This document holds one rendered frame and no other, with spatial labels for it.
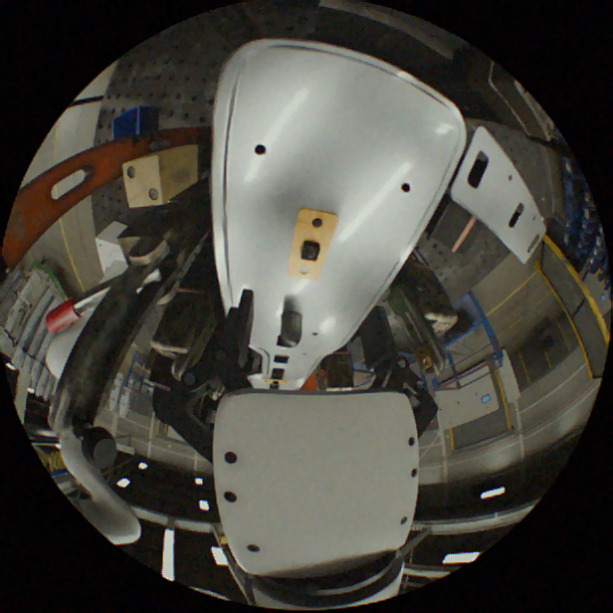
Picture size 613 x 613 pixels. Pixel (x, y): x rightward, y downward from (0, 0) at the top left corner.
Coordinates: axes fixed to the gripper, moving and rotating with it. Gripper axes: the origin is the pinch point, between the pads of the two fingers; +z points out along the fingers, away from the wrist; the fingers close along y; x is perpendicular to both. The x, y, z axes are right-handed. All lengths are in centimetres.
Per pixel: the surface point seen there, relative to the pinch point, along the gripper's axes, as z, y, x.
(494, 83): 5.5, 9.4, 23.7
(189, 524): -228, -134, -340
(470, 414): -72, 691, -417
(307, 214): 8.8, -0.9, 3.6
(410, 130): 9.1, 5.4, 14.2
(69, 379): -8.1, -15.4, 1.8
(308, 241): 8.8, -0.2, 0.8
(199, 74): 39, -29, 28
